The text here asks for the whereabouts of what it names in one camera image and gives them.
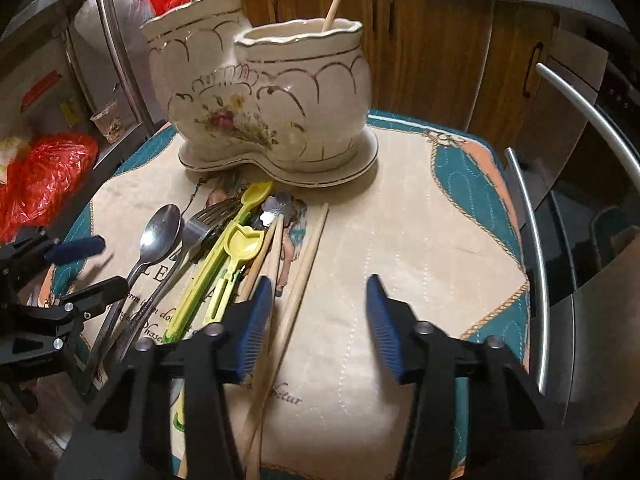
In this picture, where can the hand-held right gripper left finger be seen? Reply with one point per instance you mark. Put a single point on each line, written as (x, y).
(255, 330)

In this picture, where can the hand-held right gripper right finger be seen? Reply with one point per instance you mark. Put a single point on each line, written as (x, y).
(384, 327)

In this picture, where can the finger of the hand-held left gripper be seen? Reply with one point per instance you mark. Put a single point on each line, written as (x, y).
(75, 249)
(100, 294)

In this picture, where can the yellow tulip-shaped plastic spoon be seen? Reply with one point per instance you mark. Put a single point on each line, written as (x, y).
(242, 245)

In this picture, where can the metal spoon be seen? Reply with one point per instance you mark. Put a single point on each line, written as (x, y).
(161, 232)

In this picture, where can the metal fork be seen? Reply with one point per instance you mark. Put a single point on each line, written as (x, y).
(197, 232)

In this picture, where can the floral ceramic utensil holder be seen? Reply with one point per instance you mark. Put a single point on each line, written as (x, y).
(300, 100)

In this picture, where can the printed quilted seat cushion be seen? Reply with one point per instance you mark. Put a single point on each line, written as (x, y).
(400, 220)

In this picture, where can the clear plastic cup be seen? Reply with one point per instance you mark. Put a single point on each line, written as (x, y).
(107, 121)

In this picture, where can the curved metal bar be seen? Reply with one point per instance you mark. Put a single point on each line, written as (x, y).
(117, 45)
(535, 260)

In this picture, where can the stainless steel oven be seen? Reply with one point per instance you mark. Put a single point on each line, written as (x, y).
(600, 360)

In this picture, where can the white plastic bag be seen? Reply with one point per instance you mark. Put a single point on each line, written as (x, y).
(120, 5)

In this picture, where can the wooden cabinet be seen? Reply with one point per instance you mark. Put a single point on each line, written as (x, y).
(425, 45)

